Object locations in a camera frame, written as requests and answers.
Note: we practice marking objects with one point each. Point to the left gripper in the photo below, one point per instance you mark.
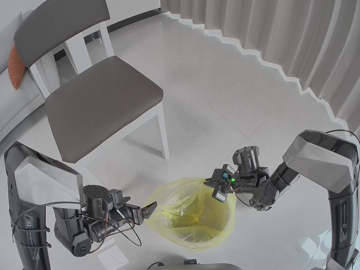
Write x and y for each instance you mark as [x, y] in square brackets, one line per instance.
[126, 215]

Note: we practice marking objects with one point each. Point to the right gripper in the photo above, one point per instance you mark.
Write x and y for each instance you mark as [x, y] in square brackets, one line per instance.
[237, 187]

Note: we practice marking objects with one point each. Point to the yellow plastic bag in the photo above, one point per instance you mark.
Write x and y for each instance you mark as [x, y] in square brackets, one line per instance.
[180, 207]

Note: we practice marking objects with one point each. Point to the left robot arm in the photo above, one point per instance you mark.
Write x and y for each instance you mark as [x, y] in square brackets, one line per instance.
[42, 179]

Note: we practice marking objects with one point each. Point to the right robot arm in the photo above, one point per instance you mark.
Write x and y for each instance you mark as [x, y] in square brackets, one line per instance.
[317, 156]

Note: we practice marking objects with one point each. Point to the white trash bin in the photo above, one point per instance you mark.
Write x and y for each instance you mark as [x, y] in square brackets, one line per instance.
[230, 229]

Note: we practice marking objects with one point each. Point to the crumpled black plastic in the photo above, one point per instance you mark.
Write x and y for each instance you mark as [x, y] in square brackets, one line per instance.
[261, 207]

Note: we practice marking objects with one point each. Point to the grey and white chair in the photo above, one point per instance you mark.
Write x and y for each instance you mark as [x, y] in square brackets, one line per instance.
[104, 105]

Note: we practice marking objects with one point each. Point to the light grey sofa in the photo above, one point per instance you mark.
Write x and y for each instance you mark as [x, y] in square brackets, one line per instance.
[17, 108]

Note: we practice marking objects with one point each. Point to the beige curtain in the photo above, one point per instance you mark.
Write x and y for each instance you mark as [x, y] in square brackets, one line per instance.
[281, 24]

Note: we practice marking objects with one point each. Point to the orange cushion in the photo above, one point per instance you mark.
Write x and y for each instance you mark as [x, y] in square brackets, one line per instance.
[16, 66]

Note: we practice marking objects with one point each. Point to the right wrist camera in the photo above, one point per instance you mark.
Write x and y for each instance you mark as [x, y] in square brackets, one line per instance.
[229, 170]

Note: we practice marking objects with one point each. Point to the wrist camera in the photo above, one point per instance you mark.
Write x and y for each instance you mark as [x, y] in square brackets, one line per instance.
[118, 197]
[229, 170]

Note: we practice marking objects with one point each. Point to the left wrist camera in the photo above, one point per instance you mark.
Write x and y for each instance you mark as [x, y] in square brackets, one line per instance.
[118, 197]

